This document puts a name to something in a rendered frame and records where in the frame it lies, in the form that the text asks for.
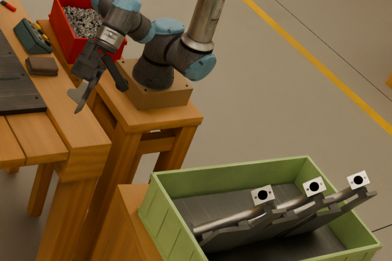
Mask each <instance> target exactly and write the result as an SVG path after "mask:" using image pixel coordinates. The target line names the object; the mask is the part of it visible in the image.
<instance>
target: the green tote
mask: <svg viewBox="0 0 392 261"><path fill-rule="evenodd" d="M149 177H150V179H151V181H150V184H149V186H148V190H147V191H146V194H145V197H144V199H143V202H142V205H141V207H138V208H137V210H138V212H139V213H138V215H139V218H140V219H141V221H142V223H143V225H144V226H145V228H146V230H147V232H148V234H149V235H150V237H151V239H152V241H153V243H154V244H155V246H156V248H157V249H158V251H159V253H160V255H161V257H162V258H163V260H164V261H209V260H208V259H207V257H206V256H205V254H204V253H203V251H202V249H201V247H200V246H199V244H198V242H197V241H196V239H195V238H194V236H193V234H192V233H191V231H190V229H189V228H188V226H187V225H186V223H185V221H184V220H183V218H182V216H181V215H180V213H179V211H178V210H177V208H176V207H175V205H174V203H173V202H172V200H173V199H181V198H186V197H194V196H202V195H211V194H216V193H223V192H232V191H240V190H245V189H253V188H261V187H264V186H267V185H271V186H274V185H282V184H291V183H295V185H296V186H297V187H298V188H299V190H300V191H301V192H302V193H303V194H304V193H306V192H305V189H304V187H303V185H302V184H303V183H305V182H308V181H311V180H312V179H315V178H318V177H321V178H322V180H323V182H324V184H325V187H326V189H327V190H326V191H323V192H321V193H323V195H324V196H325V195H329V194H331V193H332V194H334V193H337V192H338V191H337V190H336V188H335V187H334V185H333V184H332V183H331V182H330V181H329V180H328V178H327V177H326V176H325V175H324V174H323V172H322V171H321V170H320V169H319V167H318V166H317V165H316V164H315V163H314V161H313V160H312V159H311V158H310V157H309V155H304V156H294V157H284V158H274V159H268V160H258V161H248V162H242V163H232V164H222V165H212V166H206V167H196V168H186V169H180V170H170V171H160V172H151V174H150V176H149ZM327 225H328V227H329V228H330V230H331V231H332V232H333V233H334V235H335V236H336V237H337V238H338V240H339V241H340V242H341V243H342V245H343V246H344V247H345V249H346V251H342V252H337V253H331V254H328V255H323V256H318V257H315V258H309V259H304V260H299V261H370V260H371V258H372V257H373V255H374V254H375V253H376V251H377V250H380V249H381V248H382V246H383V245H382V244H381V243H380V241H379V240H378V239H377V238H376V237H375V235H374V234H373V233H372V232H371V230H370V229H369V228H368V227H367V226H366V224H365V223H364V222H363V221H362V220H361V218H360V217H359V216H358V215H357V214H356V213H355V211H354V210H353V209H352V210H350V211H348V212H347V213H345V214H343V215H341V216H339V217H338V218H336V219H335V220H333V221H331V222H329V223H327Z"/></svg>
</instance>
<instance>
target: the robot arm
mask: <svg viewBox="0 0 392 261"><path fill-rule="evenodd" d="M225 1H226V0H198V1H197V4H196V6H195V9H194V13H193V15H192V18H191V22H190V25H189V28H188V31H187V32H185V33H184V31H185V27H184V25H183V24H182V23H181V22H179V21H178V20H174V19H170V18H158V19H155V20H154V21H153V22H151V20H150V19H148V18H146V17H145V16H144V15H143V14H141V13H140V12H139V11H140V8H141V2H140V1H139V0H91V5H92V7H93V8H94V9H95V10H96V11H97V12H98V13H99V14H100V15H103V16H104V17H105V18H104V20H103V23H102V24H101V26H100V28H99V30H98V32H97V33H96V35H95V38H96V39H92V38H91V37H89V38H88V40H87V42H86V44H85V46H84V48H83V50H82V52H80V53H79V54H78V56H77V59H76V61H75V63H74V65H73V67H72V68H71V73H72V74H74V75H76V77H78V78H80V79H82V80H83V79H84V80H86V81H88V82H90V83H89V85H88V84H87V83H86V82H82V83H81V84H80V85H79V87H78V88H77V89H72V88H70V89H68V91H67V95H68V96H69V97H70V98H71V99H73V100H74V102H76V103H77V105H78V106H77V108H76V110H75V112H74V114H77V113H78V112H80V111H81V110H82V109H83V107H84V105H85V103H86V102H87V100H88V98H89V96H90V94H91V92H92V90H93V88H94V87H95V85H97V84H98V82H99V80H100V78H101V76H102V74H103V72H104V71H105V70H106V68H107V69H108V71H109V72H110V74H111V76H112V77H113V79H114V81H115V86H116V88H117V89H118V90H119V91H121V92H125V91H126V90H128V89H129V87H128V81H127V80H126V79H124V78H123V76H122V75H121V73H120V71H119V70H118V68H117V66H116V65H115V63H114V61H113V59H112V58H111V56H110V54H106V53H107V52H109V53H111V54H114V55H115V54H116V52H117V50H118V49H119V47H120V45H121V44H122V42H123V40H124V38H125V36H126V35H128V36H129V37H131V38H132V39H133V40H134V41H136V42H138V43H141V44H145V46H144V49H143V53H142V56H141V57H140V59H139V60H138V62H137V63H136V64H135V65H134V68H133V71H132V75H133V78H134V79H135V80H136V81H137V82H138V83H139V84H141V85H143V86H145V87H148V88H150V89H156V90H163V89H168V88H169V87H171V86H172V84H173V81H174V69H176V70H177V71H178V72H180V73H181V74H182V75H183V76H184V77H186V78H187V79H189V80H191V81H193V82H196V81H199V80H201V79H203V78H204V77H206V76H207V75H208V74H209V73H210V72H211V71H212V70H213V68H214V67H215V64H216V56H215V55H214V54H212V51H213V49H214V42H213V41H212V38H213V35H214V32H215V29H216V26H217V24H218V20H219V18H220V15H221V12H222V9H223V6H224V3H225ZM98 50H102V53H98ZM101 58H102V60H101ZM102 61H103V62H102ZM104 64H105V65H104ZM86 87H87V88H86ZM85 89H86V90H85ZM84 91H85V92H84ZM83 92H84V93H83Z"/></svg>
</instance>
